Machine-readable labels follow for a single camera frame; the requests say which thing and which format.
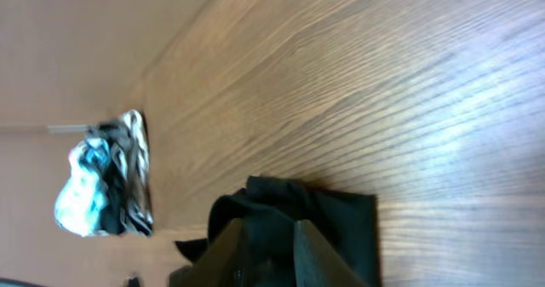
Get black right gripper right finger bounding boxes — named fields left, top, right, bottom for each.
left=293, top=220, right=367, bottom=287

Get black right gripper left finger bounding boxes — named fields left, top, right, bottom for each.
left=168, top=219, right=247, bottom=287

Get black t-shirt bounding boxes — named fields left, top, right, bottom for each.
left=201, top=176, right=382, bottom=286

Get beige folded garment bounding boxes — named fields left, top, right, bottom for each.
left=118, top=110, right=153, bottom=233

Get black folded garment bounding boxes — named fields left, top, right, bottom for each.
left=86, top=120, right=153, bottom=237

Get light blue printed t-shirt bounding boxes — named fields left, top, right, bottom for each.
left=54, top=138, right=111, bottom=237

